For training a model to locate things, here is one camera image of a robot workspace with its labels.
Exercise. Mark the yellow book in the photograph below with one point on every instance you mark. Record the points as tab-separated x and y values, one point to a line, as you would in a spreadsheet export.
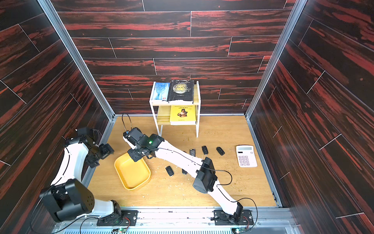
182	115

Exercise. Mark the black car key with ring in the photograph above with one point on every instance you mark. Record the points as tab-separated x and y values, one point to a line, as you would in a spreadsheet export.
193	152

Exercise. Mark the aluminium rail frame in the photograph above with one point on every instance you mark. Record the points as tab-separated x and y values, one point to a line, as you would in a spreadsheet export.
184	220

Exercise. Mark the blue book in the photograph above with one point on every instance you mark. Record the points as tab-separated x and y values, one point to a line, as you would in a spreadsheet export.
160	91

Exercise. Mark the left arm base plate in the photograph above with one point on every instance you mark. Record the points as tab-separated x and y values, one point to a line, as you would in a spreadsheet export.
125	219

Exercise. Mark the yellow storage tray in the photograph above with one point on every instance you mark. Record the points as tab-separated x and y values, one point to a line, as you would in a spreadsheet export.
133	175

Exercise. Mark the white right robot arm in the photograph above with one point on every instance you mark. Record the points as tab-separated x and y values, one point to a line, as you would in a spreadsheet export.
202	170

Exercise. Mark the white calculator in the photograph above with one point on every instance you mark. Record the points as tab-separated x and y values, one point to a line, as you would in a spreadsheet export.
246	156

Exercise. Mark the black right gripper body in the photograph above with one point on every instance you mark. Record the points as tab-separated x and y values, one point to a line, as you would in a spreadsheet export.
139	153

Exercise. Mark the white metal shelf rack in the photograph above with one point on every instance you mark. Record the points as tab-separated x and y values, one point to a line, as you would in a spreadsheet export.
176	103

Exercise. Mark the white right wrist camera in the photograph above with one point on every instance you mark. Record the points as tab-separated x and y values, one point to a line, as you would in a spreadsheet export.
126	137

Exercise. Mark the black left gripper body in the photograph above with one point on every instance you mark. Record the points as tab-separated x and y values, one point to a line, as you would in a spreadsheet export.
99	153

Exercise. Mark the black hardcover book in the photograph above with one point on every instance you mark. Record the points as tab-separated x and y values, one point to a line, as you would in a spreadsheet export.
181	91

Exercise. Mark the black flip car key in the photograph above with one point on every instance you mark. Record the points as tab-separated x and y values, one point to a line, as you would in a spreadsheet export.
169	171

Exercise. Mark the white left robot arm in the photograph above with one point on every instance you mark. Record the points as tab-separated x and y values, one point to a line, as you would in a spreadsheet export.
67	198

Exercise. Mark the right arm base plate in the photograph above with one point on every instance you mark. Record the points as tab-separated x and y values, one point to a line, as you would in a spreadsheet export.
222	218

